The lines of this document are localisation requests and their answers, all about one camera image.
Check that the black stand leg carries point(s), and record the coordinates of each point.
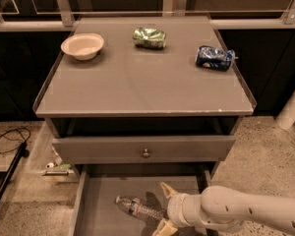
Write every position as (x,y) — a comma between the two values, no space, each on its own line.
(21,152)

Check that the white paper bowl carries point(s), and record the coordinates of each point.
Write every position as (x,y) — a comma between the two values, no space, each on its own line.
(83,46)

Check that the crushed green soda can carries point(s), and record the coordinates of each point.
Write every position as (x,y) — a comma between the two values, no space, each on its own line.
(149,38)

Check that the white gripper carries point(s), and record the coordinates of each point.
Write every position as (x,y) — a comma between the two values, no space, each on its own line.
(177,207)

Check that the small debris on floor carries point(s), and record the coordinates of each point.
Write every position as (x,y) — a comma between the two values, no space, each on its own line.
(57,167)

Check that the clear plastic water bottle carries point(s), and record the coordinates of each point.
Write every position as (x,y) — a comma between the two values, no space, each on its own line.
(139,208)

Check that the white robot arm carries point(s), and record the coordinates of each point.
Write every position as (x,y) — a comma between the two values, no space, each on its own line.
(225,210)

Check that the open grey middle drawer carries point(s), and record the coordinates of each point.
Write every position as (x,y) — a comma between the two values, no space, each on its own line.
(95,213)

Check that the grey drawer cabinet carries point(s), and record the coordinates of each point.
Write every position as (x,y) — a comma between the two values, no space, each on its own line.
(128,91)

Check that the metal railing frame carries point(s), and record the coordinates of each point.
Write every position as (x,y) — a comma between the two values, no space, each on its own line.
(18,15)

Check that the round metal drawer knob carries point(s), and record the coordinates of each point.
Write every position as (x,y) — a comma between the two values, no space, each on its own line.
(146,153)

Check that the crushed blue soda can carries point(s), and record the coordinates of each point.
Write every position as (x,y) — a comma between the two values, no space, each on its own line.
(214,58)

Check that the grey top drawer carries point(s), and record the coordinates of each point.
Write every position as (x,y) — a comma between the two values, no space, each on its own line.
(163,149)

